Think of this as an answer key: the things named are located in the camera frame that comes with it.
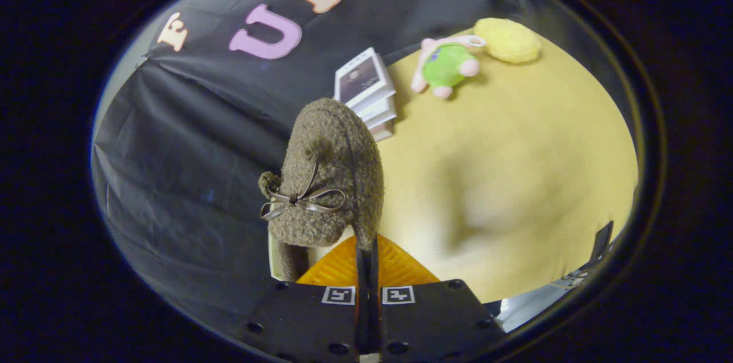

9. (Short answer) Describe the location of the grey fabric storage box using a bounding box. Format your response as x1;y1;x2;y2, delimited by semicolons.
268;224;358;282

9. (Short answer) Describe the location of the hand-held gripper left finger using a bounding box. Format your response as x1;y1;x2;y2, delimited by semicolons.
235;234;369;363

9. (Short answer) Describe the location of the green and pink plush toy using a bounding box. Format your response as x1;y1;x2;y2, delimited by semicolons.
411;35;486;100

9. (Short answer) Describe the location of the brown fuzzy shoe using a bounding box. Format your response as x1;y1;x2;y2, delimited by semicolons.
258;98;385;282

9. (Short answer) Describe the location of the yellow fluffy plush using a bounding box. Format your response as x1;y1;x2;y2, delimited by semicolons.
473;18;541;64

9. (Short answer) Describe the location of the black backdrop cloth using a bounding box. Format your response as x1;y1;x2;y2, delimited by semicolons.
92;0;533;335

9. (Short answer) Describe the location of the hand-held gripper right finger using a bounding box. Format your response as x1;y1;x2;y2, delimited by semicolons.
368;234;506;363

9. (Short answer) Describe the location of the white portrait cover book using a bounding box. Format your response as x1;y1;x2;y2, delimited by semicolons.
334;47;396;109

